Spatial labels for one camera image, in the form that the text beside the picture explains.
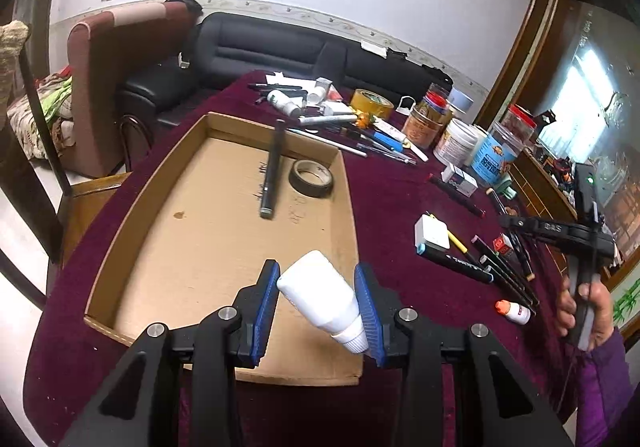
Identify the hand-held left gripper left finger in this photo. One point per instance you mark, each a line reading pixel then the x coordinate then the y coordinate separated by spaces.
pixel 265 307

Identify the blue label plastic jar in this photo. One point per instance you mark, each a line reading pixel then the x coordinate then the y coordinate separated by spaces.
pixel 492 157

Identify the white plastic tub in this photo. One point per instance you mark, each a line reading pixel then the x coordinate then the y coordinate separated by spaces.
pixel 455 142

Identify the small white blue box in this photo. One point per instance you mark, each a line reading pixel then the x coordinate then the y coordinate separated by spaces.
pixel 460 179

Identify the black marker with red ends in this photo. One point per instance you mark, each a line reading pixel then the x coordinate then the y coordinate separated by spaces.
pixel 455 194

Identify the clear jar with orange contents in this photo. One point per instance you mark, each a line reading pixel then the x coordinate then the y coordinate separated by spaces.
pixel 422 129

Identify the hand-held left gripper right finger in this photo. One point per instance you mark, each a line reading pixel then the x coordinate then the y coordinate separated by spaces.
pixel 370 312

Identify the red lid plastic jar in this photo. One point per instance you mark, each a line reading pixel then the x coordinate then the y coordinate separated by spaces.
pixel 520 119

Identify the small red box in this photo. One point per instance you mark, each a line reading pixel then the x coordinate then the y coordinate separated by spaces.
pixel 501 246

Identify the floral blanket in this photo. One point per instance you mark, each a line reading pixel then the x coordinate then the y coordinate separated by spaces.
pixel 40 112

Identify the white power adapter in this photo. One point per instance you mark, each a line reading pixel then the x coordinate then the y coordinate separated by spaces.
pixel 432 232

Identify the white bottle with dark label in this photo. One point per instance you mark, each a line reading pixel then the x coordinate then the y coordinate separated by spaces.
pixel 280 101

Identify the long white pen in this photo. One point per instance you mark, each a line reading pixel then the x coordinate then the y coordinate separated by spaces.
pixel 330 142

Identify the black marker with white print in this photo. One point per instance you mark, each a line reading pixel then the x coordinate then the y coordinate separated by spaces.
pixel 455 264

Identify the maroon armchair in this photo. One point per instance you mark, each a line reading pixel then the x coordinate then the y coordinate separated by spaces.
pixel 100 92

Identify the white plastic bottle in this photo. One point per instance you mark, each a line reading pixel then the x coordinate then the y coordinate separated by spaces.
pixel 320 292

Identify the dark wooden chair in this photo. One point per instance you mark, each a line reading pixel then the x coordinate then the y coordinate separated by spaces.
pixel 90 207

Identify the person's right hand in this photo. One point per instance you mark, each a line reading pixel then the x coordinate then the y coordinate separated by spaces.
pixel 602 317

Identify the flat white tube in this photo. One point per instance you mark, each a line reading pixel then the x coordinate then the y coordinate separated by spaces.
pixel 385 128

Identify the yellow pencil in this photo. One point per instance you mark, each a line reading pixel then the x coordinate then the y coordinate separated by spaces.
pixel 457 242

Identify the maroon tablecloth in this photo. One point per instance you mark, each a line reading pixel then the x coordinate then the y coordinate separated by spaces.
pixel 390 207

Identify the pale blue cup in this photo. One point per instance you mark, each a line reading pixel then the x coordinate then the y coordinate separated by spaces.
pixel 461 99

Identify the black leather sofa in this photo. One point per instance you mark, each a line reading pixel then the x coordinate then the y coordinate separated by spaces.
pixel 260 52

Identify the black pen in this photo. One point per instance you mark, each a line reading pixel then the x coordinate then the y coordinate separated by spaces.
pixel 507 287
pixel 522 257
pixel 505 272
pixel 275 87

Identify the beige cloth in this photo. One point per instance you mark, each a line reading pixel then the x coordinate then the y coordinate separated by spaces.
pixel 11 47

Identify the wooden framed glass partition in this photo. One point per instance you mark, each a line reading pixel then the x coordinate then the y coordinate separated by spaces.
pixel 530 27

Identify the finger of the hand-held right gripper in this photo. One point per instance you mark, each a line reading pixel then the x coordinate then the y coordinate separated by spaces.
pixel 517 223

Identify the yellow tape roll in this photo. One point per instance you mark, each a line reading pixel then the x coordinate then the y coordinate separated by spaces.
pixel 357 102

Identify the long white tube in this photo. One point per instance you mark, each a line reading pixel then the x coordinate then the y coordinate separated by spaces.
pixel 325 118

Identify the small glue bottle orange cap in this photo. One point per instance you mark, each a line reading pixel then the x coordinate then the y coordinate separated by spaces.
pixel 515 313

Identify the white paper sheet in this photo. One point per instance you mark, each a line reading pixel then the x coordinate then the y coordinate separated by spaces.
pixel 373 49

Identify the thick black marker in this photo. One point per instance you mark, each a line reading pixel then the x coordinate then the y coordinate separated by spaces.
pixel 272 167

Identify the small orange trinket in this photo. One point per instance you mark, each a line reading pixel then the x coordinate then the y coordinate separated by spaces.
pixel 364 118

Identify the cardboard box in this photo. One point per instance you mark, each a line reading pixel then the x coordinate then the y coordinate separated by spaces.
pixel 200 247

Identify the grey tape roll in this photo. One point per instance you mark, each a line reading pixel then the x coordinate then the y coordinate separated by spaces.
pixel 310 190

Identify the small green white bottle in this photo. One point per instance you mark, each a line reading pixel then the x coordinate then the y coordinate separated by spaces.
pixel 505 188

